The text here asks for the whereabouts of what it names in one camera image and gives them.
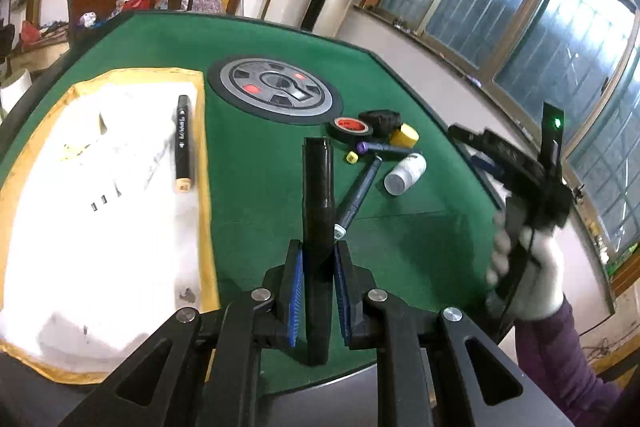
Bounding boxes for white bottle translucent cap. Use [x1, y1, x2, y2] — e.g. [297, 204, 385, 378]
[383, 153, 428, 196]

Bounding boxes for thick black marker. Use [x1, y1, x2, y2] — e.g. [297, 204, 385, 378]
[302, 137, 335, 367]

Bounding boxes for white cloth yellow border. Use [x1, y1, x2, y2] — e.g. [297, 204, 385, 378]
[0, 67, 222, 386]

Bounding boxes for yellow round cap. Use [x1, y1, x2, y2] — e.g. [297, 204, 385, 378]
[389, 123, 420, 148]

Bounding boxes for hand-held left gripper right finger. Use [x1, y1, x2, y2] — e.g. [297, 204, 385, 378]
[336, 241, 576, 427]

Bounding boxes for black marker grey cap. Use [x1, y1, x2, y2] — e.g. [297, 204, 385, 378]
[331, 154, 384, 241]

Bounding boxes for person's right hand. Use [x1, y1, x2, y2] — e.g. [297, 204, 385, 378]
[487, 212, 566, 320]

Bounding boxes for person's right forearm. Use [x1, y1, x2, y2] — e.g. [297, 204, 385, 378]
[514, 294, 627, 427]

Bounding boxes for black plastic part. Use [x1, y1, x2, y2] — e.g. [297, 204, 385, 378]
[358, 109, 404, 138]

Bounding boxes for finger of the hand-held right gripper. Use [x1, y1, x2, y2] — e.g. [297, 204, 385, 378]
[447, 123, 488, 148]
[470, 156, 503, 180]

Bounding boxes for round grey table panel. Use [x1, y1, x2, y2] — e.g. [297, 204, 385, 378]
[207, 55, 345, 126]

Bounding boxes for black tape roll red core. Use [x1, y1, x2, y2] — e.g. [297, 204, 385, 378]
[327, 116, 375, 144]

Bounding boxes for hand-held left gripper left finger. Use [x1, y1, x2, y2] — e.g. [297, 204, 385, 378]
[60, 241, 304, 427]

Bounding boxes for black marker purple caps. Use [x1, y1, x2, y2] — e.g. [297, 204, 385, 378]
[357, 141, 423, 160]

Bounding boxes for window with wooden frame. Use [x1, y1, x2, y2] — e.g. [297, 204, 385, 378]
[359, 0, 640, 260]

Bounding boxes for black marker beige end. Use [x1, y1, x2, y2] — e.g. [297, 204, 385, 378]
[172, 94, 195, 194]

